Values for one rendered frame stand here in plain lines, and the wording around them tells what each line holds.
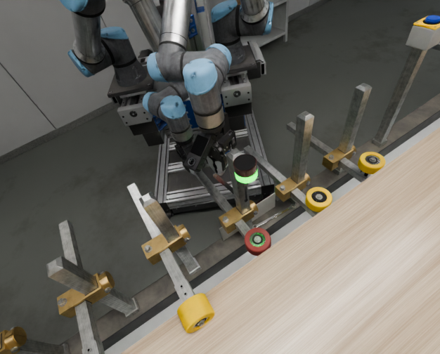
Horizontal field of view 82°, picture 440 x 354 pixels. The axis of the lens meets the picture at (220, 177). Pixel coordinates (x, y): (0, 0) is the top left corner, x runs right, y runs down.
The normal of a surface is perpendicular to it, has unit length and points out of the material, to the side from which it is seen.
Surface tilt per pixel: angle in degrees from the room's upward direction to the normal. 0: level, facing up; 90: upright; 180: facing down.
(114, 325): 0
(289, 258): 0
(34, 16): 90
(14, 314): 0
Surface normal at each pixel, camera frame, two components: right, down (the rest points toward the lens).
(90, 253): -0.16, -0.62
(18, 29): 0.57, 0.57
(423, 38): -0.84, 0.50
